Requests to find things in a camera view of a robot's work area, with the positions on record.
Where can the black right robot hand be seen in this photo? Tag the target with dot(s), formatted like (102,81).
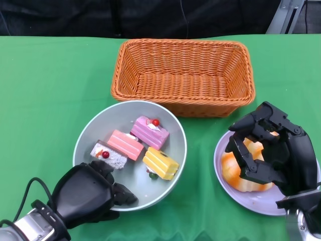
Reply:
(298,165)

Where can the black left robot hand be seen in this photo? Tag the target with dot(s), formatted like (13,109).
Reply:
(82,193)

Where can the orange striped bread roll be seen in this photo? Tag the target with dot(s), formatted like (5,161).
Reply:
(230,168)

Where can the pale green bowl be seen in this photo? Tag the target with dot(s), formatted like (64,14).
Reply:
(155,193)

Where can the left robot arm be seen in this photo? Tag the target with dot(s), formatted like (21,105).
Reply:
(32,226)

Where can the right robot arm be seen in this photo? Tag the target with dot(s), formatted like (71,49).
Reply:
(301,226)

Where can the brown chocolate cake slice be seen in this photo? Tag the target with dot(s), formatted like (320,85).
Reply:
(113,158)

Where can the white round plate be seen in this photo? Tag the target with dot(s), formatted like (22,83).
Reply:
(255,200)

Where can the salmon striped cake slice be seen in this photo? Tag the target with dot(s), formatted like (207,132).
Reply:
(125,145)

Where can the yellow cake slice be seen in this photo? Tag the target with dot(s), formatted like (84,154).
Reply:
(160,163)

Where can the pink cake slice with cherry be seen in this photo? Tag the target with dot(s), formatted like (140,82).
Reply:
(150,135)

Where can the orange wicker basket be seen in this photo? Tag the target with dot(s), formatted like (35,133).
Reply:
(183,82)

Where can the green tablecloth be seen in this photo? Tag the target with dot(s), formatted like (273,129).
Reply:
(62,62)

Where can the black backdrop cloth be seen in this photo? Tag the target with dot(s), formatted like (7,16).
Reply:
(100,17)

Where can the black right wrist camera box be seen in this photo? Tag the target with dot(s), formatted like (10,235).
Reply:
(298,199)

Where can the grey metal frame stand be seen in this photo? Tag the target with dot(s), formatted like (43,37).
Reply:
(279,20)

